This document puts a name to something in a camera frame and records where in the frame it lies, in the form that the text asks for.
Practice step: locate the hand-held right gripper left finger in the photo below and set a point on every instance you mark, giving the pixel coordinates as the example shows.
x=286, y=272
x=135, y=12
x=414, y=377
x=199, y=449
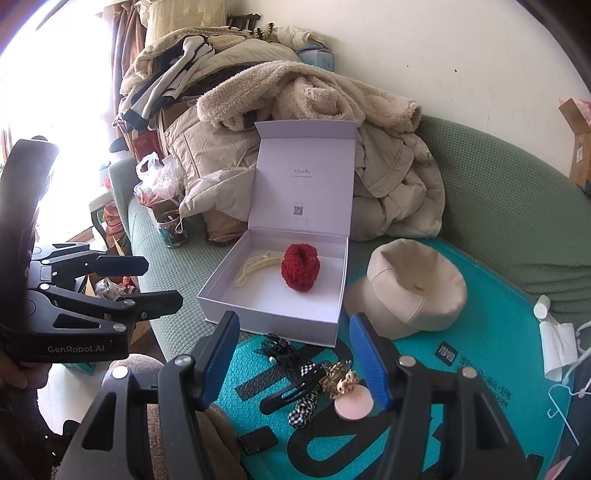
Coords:
x=220, y=357

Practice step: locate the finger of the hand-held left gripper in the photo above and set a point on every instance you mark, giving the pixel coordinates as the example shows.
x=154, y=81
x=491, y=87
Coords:
x=122, y=266
x=157, y=304

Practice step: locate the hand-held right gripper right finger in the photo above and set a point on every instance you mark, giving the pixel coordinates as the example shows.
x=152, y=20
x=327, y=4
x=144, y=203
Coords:
x=369, y=364

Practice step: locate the pink round compact mirror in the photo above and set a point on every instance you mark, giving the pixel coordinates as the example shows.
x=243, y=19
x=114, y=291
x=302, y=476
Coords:
x=353, y=405

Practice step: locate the black hair claw clip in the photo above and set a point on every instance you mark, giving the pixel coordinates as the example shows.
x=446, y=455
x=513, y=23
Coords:
x=286, y=394

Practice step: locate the small black hair accessory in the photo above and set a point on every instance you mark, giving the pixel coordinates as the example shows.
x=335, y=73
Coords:
x=258, y=441

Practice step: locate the white gift box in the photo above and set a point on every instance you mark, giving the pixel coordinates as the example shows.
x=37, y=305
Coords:
x=300, y=184

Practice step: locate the person's left hand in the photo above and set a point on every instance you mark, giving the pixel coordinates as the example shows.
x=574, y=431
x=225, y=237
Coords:
x=18, y=376

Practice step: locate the leopard hair claw clip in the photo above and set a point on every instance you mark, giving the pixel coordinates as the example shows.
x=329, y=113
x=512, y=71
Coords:
x=334, y=381

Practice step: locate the glass jar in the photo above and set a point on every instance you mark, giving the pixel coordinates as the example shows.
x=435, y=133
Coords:
x=171, y=230

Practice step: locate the cream hair claw clip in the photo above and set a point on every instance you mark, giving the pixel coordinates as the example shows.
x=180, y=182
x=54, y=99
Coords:
x=244, y=275

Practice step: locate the beige cap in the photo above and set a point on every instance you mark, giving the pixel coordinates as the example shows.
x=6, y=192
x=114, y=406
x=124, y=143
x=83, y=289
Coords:
x=415, y=286

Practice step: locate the white plastic bag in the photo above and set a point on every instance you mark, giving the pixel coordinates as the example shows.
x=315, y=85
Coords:
x=154, y=180

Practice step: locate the brown cushion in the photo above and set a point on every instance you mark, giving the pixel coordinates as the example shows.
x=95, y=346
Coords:
x=224, y=228

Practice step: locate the red fuzzy scrunchie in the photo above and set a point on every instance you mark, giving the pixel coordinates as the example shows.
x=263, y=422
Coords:
x=300, y=267

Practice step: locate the red box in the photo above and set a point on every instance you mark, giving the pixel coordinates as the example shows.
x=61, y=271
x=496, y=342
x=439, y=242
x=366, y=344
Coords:
x=145, y=145

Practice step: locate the brown cardboard box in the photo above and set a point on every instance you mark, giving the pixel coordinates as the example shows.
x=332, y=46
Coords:
x=175, y=115

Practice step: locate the white tube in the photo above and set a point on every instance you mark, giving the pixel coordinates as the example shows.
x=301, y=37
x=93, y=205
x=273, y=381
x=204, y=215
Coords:
x=541, y=307

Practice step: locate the beige puffer coat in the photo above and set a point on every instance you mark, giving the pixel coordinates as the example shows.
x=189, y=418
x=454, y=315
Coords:
x=397, y=184

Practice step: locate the black and white garment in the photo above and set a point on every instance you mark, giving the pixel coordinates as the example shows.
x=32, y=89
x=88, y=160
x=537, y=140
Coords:
x=161, y=87

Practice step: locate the white tissue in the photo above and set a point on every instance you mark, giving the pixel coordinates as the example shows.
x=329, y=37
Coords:
x=556, y=346

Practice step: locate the curtain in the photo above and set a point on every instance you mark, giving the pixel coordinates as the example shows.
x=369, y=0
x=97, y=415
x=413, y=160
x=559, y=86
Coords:
x=122, y=46

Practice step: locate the green sofa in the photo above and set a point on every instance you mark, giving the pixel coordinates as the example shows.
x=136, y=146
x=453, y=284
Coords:
x=485, y=184

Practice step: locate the beige fleece jacket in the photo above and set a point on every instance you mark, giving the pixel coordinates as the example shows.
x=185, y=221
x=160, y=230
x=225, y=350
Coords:
x=304, y=97

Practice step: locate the cream quilted coat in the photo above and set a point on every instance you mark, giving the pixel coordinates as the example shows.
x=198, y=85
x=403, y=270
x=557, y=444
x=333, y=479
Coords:
x=258, y=50

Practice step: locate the cream lace pillow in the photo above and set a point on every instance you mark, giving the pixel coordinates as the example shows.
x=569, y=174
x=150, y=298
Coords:
x=184, y=18

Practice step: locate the dark wooden rack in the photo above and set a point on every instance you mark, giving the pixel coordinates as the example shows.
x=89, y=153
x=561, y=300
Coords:
x=240, y=21

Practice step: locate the blue tissue box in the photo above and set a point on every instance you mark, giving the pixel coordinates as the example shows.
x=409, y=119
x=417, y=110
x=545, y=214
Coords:
x=318, y=59

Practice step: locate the open cardboard box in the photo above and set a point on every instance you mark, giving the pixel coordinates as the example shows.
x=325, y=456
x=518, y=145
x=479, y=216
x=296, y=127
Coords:
x=581, y=157

